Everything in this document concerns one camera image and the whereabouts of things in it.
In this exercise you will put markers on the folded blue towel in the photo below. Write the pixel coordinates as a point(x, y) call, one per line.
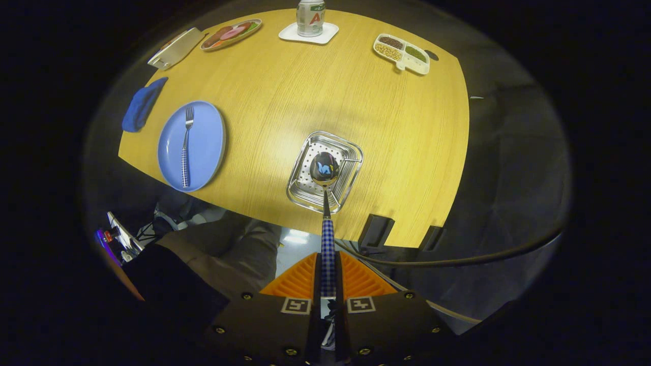
point(142, 104)

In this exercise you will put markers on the person's dark garment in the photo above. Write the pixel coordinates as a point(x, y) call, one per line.
point(173, 290)

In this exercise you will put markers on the black table clamp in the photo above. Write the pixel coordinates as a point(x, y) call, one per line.
point(375, 233)
point(430, 239)

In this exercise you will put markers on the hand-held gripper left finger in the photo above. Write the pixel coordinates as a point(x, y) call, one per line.
point(274, 330)

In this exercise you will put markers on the plate of food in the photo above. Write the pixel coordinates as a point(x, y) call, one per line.
point(231, 34)

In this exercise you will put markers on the brown bread slice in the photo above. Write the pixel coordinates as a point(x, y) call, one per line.
point(216, 39)

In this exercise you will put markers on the white sectioned snack tray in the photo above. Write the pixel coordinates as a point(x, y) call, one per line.
point(402, 53)

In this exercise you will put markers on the blue round plate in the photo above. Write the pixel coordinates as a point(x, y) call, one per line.
point(206, 147)

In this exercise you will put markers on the white toaster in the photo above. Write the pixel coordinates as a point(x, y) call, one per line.
point(175, 48)

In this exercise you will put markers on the clear plastic bottle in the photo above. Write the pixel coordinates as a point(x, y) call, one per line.
point(310, 18)

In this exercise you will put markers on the white square coaster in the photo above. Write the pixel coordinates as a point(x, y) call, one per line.
point(325, 34)

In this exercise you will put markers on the person's grey trousers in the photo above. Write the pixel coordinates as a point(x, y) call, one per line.
point(229, 249)

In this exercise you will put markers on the pink ham slice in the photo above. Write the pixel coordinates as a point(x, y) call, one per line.
point(233, 33)

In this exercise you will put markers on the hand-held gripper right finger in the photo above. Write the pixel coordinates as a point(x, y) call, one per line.
point(381, 330)

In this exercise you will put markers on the green lettuce leaf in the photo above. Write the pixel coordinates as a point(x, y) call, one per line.
point(253, 26)

